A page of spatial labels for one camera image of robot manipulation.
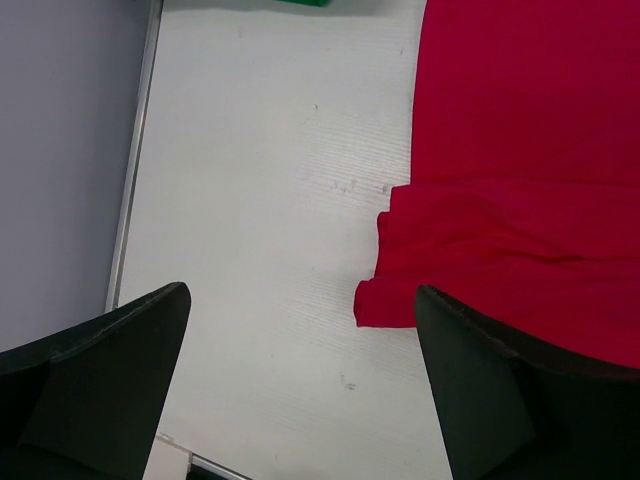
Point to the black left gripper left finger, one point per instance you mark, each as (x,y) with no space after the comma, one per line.
(85,402)

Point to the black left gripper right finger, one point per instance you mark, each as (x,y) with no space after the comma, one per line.
(511,406)

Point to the red t shirt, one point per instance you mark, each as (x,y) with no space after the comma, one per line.
(523,199)

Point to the green folded t shirt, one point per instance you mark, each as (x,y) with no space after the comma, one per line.
(310,3)

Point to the aluminium table frame rail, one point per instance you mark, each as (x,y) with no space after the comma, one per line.
(127,201)

